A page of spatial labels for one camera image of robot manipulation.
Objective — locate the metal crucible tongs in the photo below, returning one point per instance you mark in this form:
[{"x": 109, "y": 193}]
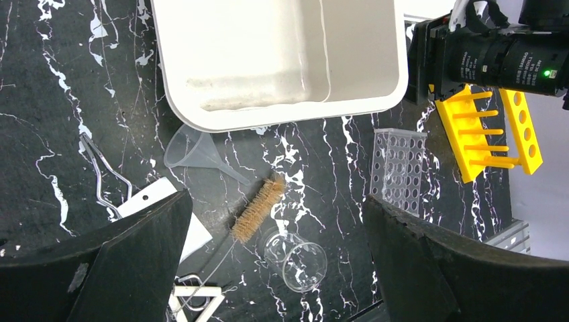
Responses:
[{"x": 100, "y": 167}]

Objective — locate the clear glass beaker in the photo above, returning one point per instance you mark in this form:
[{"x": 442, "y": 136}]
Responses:
[{"x": 300, "y": 263}]

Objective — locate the clear acrylic tube rack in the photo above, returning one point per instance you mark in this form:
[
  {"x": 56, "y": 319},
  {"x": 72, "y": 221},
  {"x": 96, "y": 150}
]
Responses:
[{"x": 397, "y": 167}]

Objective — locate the yellow test tube rack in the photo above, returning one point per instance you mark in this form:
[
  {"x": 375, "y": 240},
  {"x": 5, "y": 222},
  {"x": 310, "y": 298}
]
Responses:
[{"x": 468, "y": 137}]

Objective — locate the clear plastic funnel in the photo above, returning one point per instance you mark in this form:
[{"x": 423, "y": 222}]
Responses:
[{"x": 190, "y": 147}]

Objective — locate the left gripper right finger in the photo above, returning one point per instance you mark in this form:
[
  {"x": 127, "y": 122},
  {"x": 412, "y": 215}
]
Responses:
[{"x": 430, "y": 273}]

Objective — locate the white clay triangle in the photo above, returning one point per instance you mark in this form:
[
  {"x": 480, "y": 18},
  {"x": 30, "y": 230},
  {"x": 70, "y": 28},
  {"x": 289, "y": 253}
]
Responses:
[{"x": 203, "y": 300}]

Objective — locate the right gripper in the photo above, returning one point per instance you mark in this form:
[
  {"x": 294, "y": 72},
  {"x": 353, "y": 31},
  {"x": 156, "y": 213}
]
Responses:
[{"x": 427, "y": 63}]

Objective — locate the white paper tag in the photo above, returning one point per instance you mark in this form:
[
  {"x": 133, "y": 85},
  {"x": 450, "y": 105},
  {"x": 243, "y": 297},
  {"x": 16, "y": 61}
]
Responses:
[{"x": 165, "y": 222}]

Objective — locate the beige plastic bin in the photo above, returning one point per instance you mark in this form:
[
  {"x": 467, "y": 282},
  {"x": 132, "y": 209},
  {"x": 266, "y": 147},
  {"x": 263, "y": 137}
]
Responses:
[{"x": 233, "y": 65}]

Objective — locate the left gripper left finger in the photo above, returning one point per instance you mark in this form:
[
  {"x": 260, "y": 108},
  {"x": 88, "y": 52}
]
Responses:
[{"x": 99, "y": 276}]

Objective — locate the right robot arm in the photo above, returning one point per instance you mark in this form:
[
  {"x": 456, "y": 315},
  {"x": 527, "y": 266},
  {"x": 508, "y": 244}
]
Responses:
[{"x": 482, "y": 48}]

